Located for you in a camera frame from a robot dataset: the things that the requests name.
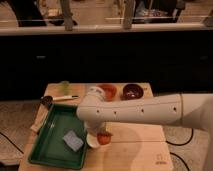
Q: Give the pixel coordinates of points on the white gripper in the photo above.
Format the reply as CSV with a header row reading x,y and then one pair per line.
x,y
94,127

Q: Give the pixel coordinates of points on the red apple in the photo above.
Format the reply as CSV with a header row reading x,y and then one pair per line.
x,y
104,138

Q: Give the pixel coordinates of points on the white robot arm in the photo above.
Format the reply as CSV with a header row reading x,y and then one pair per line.
x,y
190,110

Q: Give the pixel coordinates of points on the white paper cup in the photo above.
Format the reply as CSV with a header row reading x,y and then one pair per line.
x,y
92,141

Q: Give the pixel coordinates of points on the green translucent cup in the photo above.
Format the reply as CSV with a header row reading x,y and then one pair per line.
x,y
64,87

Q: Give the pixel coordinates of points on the blue-grey sponge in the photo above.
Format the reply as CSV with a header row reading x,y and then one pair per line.
x,y
73,141

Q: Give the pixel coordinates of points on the orange bowl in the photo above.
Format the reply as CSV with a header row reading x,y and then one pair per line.
x,y
110,91

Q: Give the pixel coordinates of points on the dark purple bowl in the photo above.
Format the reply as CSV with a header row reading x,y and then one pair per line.
x,y
132,91

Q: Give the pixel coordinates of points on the green plastic tray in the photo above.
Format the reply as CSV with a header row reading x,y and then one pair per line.
x,y
50,149

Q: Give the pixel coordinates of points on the black spatula with light handle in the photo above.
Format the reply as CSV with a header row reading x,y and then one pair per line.
x,y
47,100

